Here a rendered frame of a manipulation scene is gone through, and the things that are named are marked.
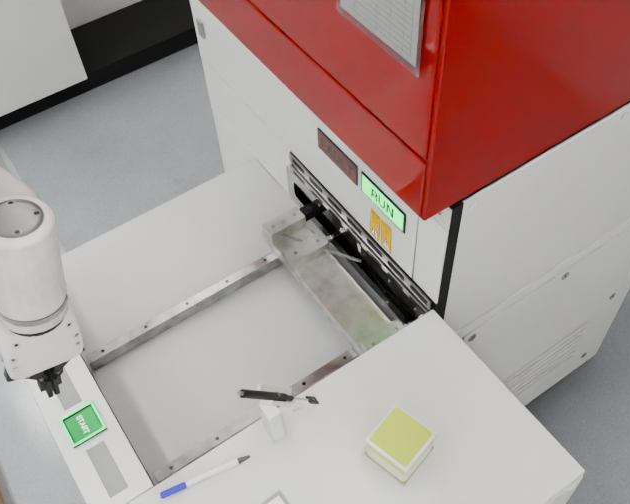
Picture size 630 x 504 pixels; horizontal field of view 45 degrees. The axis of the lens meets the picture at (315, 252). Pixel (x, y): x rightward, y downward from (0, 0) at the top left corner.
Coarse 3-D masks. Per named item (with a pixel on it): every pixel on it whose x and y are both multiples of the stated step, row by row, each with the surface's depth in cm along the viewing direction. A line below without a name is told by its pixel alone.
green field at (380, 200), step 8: (368, 184) 125; (368, 192) 127; (376, 192) 124; (376, 200) 126; (384, 200) 123; (384, 208) 125; (392, 208) 122; (392, 216) 123; (400, 216) 121; (400, 224) 122
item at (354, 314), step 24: (264, 240) 152; (288, 240) 148; (288, 264) 145; (312, 264) 145; (336, 264) 144; (312, 288) 141; (336, 288) 141; (360, 288) 141; (336, 312) 138; (360, 312) 138; (360, 336) 135
